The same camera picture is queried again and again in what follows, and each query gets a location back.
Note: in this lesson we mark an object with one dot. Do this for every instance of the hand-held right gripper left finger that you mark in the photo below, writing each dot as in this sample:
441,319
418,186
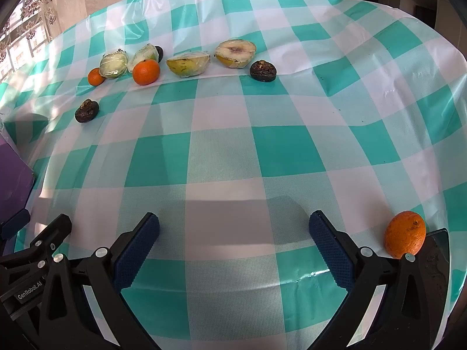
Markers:
137,251

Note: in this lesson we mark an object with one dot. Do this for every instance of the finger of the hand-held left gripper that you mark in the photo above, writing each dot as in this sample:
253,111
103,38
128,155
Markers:
47,237
14,222

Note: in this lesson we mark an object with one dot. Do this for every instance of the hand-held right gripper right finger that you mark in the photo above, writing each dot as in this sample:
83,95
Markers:
330,251

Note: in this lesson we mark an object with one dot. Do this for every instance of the purple-rimmed cardboard box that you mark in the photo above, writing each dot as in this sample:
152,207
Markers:
12,178

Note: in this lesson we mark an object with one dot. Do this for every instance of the dark water chestnut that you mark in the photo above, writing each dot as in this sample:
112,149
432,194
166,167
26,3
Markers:
262,70
87,111
159,54

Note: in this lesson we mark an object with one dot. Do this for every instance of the small tangerine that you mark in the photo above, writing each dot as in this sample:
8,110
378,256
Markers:
96,76

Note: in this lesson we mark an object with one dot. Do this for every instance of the medium tangerine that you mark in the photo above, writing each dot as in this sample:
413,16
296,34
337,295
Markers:
146,72

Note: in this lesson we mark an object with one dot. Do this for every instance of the plastic-wrapped green fruit half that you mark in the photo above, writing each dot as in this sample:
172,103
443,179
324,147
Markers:
114,65
144,53

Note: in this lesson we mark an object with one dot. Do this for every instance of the large rough-skinned orange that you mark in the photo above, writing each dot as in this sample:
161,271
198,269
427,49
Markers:
405,234

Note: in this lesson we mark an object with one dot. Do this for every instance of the teal white checked tablecloth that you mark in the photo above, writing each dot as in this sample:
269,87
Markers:
237,153

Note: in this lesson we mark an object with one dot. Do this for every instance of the plastic-wrapped yellow fruit half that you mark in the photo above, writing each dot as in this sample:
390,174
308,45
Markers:
188,65

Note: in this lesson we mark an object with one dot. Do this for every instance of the floral lace curtain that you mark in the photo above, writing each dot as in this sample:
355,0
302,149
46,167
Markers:
40,14

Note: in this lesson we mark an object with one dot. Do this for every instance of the plastic-wrapped brown-centred melon half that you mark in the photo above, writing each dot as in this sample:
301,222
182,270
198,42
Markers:
235,54

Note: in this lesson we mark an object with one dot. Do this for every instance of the dark wooden cabinet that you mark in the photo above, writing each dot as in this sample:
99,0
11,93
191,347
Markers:
425,14

